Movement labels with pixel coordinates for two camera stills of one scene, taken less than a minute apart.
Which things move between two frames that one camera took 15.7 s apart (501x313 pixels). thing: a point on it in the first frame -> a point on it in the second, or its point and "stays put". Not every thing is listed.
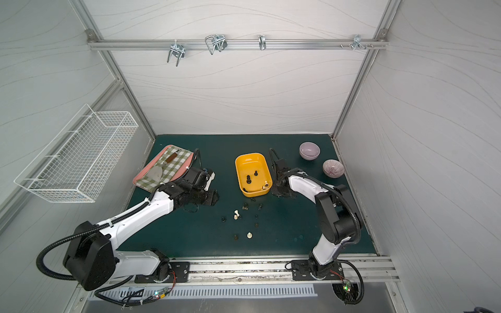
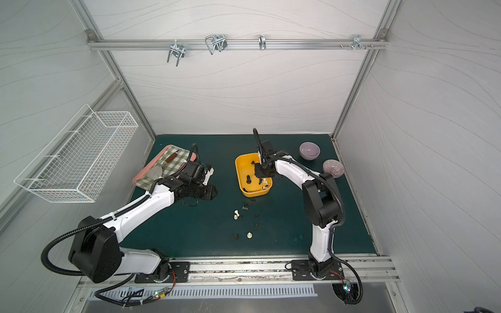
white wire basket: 74,164 stays put
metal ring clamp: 262,43 stays put
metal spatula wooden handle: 156,173 stays put
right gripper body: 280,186 -> 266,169
